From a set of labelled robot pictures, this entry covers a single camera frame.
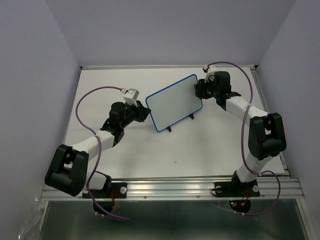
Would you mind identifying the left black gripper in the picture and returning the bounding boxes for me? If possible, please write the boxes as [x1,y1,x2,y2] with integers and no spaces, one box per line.
[120,99,150,129]

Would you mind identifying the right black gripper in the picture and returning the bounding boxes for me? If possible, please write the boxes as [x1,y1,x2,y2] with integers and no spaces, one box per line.
[194,75,219,99]

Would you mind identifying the black whiteboard eraser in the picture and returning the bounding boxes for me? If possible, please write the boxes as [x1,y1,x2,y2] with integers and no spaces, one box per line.
[194,78,206,97]

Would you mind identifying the blue framed small whiteboard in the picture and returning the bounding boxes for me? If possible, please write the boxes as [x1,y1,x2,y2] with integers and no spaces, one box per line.
[145,74,203,133]

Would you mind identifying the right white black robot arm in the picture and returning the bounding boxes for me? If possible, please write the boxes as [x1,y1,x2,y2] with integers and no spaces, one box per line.
[194,70,287,195]

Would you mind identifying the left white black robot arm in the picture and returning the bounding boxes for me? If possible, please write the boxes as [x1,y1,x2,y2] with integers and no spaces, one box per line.
[44,100,151,197]

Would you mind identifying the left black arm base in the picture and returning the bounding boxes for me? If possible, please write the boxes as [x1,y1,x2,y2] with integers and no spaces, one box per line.
[91,171,128,213]

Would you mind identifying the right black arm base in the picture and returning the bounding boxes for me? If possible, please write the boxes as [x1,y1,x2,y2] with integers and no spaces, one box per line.
[211,180,260,214]

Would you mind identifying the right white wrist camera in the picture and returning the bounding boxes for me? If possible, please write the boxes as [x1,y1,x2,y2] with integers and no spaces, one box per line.
[202,64,218,83]

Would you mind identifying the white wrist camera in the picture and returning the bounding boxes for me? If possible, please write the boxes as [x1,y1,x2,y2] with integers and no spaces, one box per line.
[120,88,140,107]
[202,64,218,83]

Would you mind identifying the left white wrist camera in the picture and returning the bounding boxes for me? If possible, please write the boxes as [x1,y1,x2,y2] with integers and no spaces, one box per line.
[120,88,140,107]

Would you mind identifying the aluminium table edge frame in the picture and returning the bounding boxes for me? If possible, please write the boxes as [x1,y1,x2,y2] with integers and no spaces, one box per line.
[80,63,259,70]

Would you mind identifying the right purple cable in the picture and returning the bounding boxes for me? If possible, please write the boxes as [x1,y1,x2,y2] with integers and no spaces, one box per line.
[202,61,281,217]

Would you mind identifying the aluminium mounting rail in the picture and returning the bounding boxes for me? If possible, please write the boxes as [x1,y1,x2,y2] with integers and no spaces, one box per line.
[40,176,305,202]

